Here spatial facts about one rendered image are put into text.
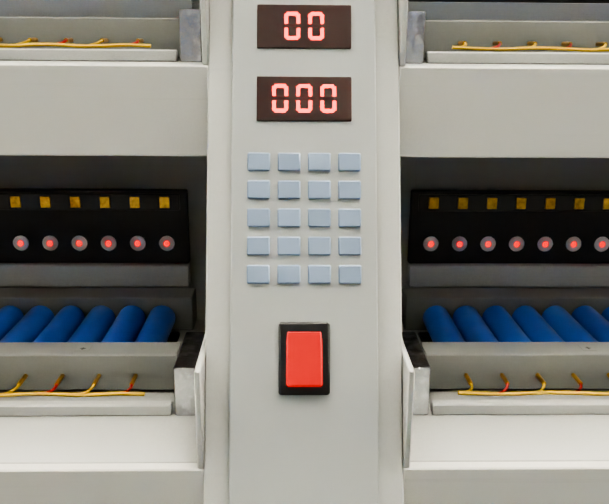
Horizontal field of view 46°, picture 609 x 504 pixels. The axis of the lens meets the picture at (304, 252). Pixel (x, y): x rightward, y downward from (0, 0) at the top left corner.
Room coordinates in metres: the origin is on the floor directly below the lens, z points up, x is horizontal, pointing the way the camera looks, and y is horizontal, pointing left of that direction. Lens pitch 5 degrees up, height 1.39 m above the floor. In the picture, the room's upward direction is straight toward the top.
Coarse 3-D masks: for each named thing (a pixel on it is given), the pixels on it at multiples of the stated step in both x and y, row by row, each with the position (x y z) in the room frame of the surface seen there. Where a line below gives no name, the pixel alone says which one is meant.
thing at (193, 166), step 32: (0, 160) 0.54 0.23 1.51; (32, 160) 0.54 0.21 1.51; (64, 160) 0.54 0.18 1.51; (96, 160) 0.54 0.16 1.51; (128, 160) 0.54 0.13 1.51; (160, 160) 0.54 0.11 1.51; (192, 160) 0.54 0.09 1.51; (416, 160) 0.55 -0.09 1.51; (448, 160) 0.55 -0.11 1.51; (480, 160) 0.55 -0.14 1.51; (512, 160) 0.55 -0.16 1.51; (544, 160) 0.55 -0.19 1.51; (576, 160) 0.55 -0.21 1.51; (608, 160) 0.55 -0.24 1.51; (192, 192) 0.54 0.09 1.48; (192, 224) 0.54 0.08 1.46; (192, 256) 0.54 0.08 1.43
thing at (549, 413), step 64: (448, 192) 0.50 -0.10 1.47; (512, 192) 0.50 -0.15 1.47; (576, 192) 0.50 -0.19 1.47; (448, 256) 0.52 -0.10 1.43; (512, 256) 0.52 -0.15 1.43; (576, 256) 0.52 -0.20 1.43; (448, 320) 0.47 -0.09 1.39; (512, 320) 0.47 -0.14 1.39; (576, 320) 0.49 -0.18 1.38; (448, 384) 0.42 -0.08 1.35; (512, 384) 0.42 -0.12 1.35; (576, 384) 0.42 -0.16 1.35; (448, 448) 0.36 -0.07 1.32; (512, 448) 0.36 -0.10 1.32; (576, 448) 0.36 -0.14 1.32
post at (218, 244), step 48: (384, 0) 0.35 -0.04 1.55; (384, 48) 0.35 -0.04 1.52; (384, 96) 0.35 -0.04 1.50; (384, 144) 0.35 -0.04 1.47; (384, 192) 0.35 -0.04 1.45; (384, 240) 0.35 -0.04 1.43; (384, 288) 0.35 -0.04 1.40; (384, 336) 0.35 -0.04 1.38; (384, 384) 0.35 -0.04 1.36; (384, 432) 0.35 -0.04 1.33; (384, 480) 0.35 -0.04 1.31
